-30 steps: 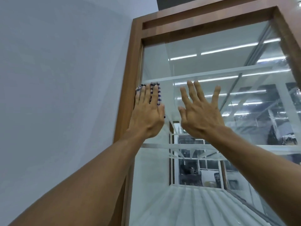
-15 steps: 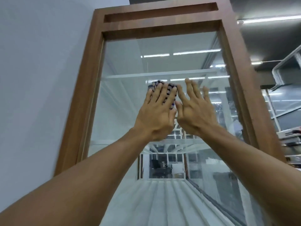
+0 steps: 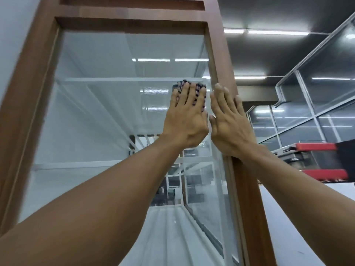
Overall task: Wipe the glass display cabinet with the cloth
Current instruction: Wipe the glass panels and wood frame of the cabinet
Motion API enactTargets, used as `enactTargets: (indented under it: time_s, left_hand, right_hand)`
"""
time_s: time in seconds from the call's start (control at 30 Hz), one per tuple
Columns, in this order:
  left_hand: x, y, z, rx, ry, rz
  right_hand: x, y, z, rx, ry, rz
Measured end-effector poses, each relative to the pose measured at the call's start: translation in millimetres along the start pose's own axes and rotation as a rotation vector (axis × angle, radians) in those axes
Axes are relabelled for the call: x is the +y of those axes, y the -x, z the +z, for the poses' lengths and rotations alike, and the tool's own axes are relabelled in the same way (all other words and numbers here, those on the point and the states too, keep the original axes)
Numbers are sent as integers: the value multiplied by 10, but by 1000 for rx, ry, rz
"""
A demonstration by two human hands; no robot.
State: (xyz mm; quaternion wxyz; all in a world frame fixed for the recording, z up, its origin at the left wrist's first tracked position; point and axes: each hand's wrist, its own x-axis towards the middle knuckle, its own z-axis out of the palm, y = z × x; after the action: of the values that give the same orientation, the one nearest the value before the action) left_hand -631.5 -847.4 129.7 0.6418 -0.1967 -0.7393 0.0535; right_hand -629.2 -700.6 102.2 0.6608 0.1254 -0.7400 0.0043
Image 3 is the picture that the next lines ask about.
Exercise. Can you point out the person's left hand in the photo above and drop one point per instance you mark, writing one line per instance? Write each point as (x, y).
(185, 124)

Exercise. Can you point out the blue white checkered cloth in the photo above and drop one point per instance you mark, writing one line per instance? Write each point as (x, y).
(179, 87)

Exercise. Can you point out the red espresso machine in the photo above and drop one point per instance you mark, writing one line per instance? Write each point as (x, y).
(316, 146)

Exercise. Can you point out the white counter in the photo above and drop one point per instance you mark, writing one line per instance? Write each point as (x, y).
(285, 232)

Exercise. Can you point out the person's left forearm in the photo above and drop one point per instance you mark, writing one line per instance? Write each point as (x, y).
(83, 213)

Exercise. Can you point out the ceiling light tube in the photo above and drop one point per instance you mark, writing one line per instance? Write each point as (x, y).
(249, 77)
(277, 32)

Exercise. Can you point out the person's right hand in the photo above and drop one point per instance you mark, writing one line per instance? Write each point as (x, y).
(233, 132)

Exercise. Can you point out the person's right forearm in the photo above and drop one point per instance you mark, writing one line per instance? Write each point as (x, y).
(305, 196)

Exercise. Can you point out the wooden glass display cabinet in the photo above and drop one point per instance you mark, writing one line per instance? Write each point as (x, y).
(244, 205)

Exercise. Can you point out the glass partition wall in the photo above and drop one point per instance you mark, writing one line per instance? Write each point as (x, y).
(319, 94)

